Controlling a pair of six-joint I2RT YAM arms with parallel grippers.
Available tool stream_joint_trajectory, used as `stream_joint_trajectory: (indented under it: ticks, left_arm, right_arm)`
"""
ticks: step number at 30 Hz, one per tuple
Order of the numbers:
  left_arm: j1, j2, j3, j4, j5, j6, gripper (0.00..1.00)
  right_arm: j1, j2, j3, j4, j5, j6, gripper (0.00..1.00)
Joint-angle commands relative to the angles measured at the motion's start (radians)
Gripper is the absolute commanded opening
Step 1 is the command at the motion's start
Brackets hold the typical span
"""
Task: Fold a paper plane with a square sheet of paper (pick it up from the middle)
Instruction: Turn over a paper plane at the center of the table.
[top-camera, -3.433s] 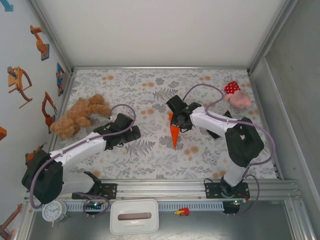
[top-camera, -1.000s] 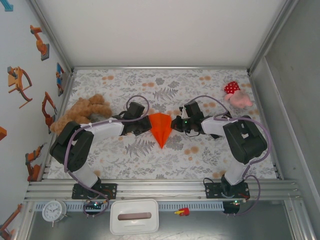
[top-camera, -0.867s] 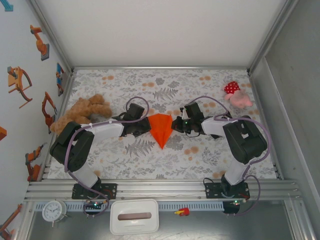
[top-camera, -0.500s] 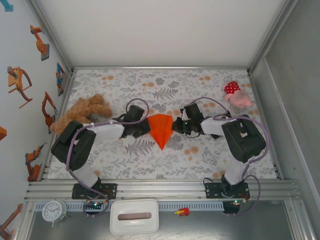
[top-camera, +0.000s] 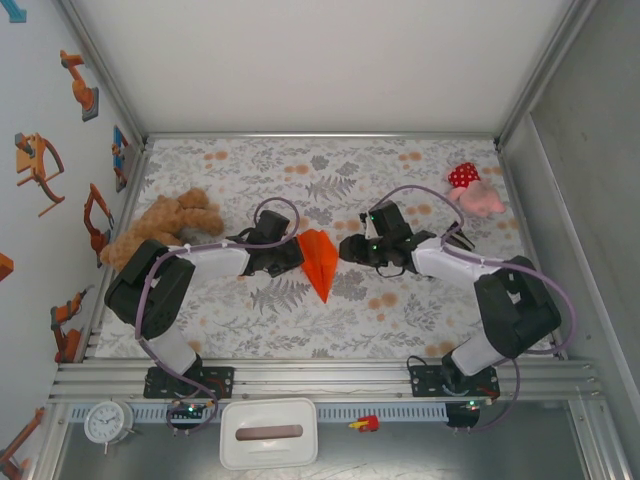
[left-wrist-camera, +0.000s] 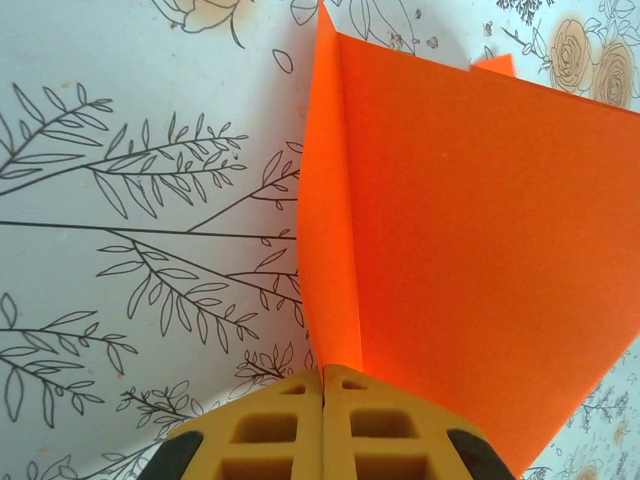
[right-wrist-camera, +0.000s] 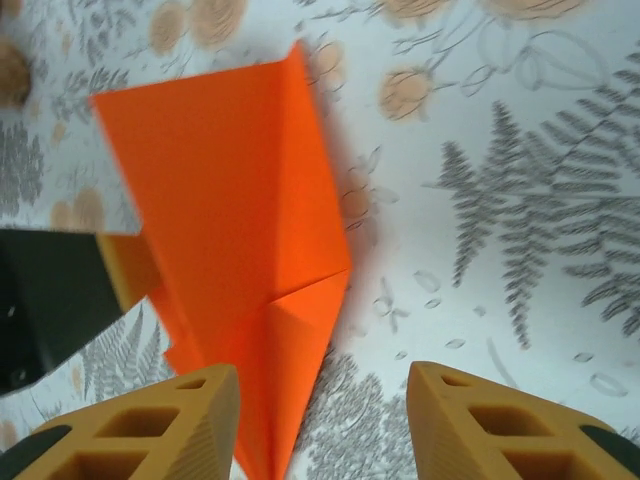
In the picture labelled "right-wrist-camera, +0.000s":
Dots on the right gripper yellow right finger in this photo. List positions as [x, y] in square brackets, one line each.
[450, 450]

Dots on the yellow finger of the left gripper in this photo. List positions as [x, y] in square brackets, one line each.
[55, 295]

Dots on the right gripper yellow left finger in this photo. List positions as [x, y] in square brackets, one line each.
[190, 440]

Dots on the orange paper sheet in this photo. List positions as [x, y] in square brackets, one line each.
[225, 175]

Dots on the floral printed table mat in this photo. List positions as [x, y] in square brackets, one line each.
[500, 100]

